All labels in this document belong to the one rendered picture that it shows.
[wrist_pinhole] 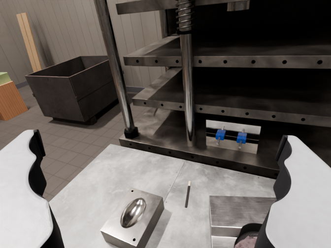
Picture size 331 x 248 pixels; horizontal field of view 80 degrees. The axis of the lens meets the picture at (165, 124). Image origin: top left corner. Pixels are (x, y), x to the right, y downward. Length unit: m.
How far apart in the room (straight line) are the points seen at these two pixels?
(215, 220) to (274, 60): 0.65
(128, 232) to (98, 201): 0.27
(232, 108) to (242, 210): 0.50
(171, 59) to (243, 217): 0.74
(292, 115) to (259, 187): 0.35
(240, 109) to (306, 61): 0.32
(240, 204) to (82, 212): 0.64
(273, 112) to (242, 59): 0.29
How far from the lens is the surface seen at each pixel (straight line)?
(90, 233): 0.91
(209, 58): 0.97
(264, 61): 0.95
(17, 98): 4.68
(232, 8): 1.20
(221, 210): 0.74
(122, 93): 1.19
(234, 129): 1.09
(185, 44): 0.94
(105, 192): 1.01
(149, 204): 0.82
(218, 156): 1.12
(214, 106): 1.05
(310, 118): 1.06
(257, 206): 0.78
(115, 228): 0.80
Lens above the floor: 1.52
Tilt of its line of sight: 31 degrees down
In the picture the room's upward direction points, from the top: 7 degrees counter-clockwise
